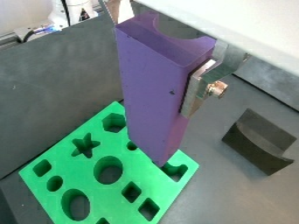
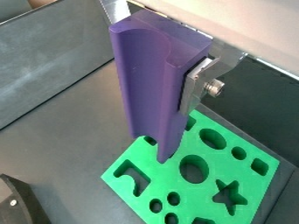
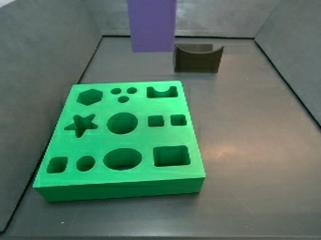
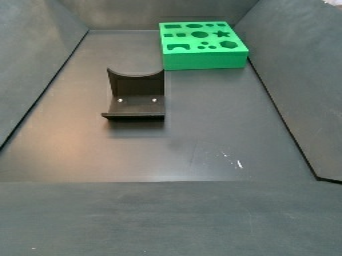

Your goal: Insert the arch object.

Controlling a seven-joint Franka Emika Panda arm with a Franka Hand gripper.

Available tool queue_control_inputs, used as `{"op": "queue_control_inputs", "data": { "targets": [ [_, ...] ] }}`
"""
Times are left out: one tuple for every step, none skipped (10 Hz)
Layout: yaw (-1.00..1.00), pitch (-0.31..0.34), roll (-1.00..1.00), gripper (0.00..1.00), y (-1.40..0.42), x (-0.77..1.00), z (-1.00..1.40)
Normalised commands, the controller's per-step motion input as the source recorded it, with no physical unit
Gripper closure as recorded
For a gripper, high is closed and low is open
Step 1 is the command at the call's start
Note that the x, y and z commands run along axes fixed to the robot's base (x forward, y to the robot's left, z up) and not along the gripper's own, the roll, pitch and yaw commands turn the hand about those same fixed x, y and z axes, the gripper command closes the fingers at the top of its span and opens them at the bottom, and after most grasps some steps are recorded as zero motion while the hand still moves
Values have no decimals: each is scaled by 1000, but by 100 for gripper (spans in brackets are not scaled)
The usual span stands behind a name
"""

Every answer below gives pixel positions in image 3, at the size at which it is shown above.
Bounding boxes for purple flat gripper finger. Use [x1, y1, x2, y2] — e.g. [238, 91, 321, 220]
[127, 0, 177, 53]

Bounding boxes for green shape sorter board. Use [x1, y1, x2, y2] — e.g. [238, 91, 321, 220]
[32, 81, 206, 202]

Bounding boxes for dark olive arch block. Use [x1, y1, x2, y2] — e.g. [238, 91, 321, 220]
[173, 44, 225, 73]

